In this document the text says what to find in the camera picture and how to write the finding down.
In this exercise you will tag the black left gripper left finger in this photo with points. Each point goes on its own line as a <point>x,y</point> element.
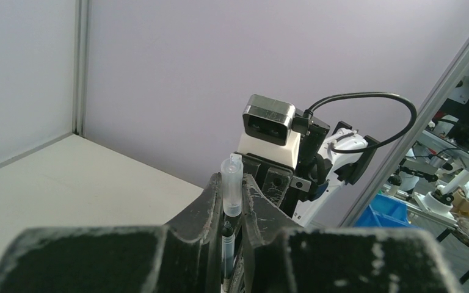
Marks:
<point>182,255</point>

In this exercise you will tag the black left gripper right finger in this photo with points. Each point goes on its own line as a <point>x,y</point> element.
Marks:
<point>281,256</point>

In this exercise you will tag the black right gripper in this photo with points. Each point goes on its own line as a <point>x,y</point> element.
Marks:
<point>278,183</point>

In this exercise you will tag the black pen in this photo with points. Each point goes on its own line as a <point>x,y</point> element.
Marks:
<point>228,250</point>

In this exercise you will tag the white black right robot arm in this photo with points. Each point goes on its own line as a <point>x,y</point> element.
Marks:
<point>329,162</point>

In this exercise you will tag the blue plastic bin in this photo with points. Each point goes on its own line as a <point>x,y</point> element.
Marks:
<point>384,212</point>

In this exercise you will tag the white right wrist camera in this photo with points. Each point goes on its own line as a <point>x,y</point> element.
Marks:
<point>268,131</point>

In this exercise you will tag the aluminium frame rail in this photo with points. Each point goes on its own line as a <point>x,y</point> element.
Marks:
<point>429,42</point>

